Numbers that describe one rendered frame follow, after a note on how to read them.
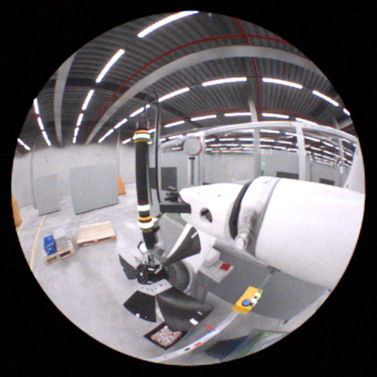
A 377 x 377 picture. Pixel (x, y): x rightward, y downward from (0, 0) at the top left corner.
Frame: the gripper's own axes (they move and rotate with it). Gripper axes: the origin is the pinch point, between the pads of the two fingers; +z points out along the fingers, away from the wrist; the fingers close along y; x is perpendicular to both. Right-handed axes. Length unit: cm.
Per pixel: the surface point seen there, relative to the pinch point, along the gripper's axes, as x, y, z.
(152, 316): -68, -25, 4
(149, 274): -39.4, -13.9, 17.0
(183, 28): 435, 53, 81
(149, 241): -15.8, -9.8, 10.0
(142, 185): 1.3, -8.9, 9.7
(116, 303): -160, -89, 67
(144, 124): 18.0, -7.7, 9.2
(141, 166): 6.4, -8.7, 9.6
